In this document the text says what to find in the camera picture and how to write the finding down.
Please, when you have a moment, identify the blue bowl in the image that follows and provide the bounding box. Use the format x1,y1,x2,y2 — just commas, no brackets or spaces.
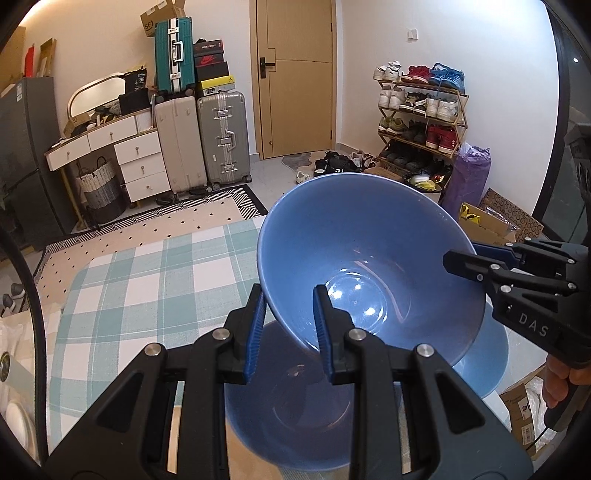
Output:
453,302,509,398
225,321,353,472
256,173,485,364

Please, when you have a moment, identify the person's right hand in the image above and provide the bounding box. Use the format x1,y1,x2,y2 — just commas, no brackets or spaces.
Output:
542,355,591,408

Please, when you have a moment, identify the open cardboard box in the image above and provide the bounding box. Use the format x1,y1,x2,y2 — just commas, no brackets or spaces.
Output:
458,188,543,246

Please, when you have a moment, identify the tmall cardboard box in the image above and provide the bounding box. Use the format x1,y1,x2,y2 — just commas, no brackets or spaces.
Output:
500,365,556,460

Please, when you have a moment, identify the purple bag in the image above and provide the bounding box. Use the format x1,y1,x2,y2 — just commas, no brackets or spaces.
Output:
441,143,492,220

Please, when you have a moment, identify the cream tumbler cup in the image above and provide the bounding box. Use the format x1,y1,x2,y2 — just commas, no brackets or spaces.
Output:
0,351,34,388

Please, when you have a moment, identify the teal checked tablecloth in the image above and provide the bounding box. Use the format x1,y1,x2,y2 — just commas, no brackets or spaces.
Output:
47,217,264,448

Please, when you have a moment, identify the wooden shoe rack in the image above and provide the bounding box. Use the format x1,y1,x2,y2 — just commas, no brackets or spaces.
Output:
373,61,469,176

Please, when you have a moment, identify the dotted floor rug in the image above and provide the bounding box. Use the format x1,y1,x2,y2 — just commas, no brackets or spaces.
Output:
34,185,266,305

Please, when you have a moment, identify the grey door mat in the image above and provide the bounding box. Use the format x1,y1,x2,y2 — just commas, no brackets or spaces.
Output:
281,152,311,171

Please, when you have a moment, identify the woven laundry basket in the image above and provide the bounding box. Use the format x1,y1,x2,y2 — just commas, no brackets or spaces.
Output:
77,156,126,225

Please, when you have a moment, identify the black refrigerator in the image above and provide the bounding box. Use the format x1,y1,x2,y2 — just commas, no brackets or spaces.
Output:
1,77,77,251

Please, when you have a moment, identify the white drawer unit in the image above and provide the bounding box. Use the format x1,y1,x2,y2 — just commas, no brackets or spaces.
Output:
114,130,170,202

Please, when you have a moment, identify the white dressing desk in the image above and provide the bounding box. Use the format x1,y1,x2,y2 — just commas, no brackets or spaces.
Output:
45,108,153,228

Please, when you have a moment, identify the wooden door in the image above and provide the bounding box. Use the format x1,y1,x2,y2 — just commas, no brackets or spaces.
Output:
249,1,337,160

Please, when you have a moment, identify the silver aluminium suitcase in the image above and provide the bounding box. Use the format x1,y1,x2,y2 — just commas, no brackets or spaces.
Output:
197,91,252,191

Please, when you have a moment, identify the beige suitcase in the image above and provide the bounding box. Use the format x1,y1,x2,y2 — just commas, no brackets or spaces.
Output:
153,96,208,194

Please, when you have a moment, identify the black bag on desk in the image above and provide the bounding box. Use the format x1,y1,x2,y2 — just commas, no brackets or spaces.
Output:
118,88,150,115

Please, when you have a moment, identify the oval mirror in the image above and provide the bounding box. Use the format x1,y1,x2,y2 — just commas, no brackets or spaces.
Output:
66,72,125,119

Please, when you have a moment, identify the stack of shoe boxes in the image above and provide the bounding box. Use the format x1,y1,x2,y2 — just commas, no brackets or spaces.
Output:
192,39,229,97

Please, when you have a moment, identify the teal suitcase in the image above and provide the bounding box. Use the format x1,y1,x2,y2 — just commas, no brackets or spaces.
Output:
154,17,195,96

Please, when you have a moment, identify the cardboard box atop suitcase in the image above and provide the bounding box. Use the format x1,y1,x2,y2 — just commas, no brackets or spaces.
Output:
140,0,185,37

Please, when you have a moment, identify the black cable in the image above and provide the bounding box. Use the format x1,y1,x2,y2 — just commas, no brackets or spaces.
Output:
0,225,50,467

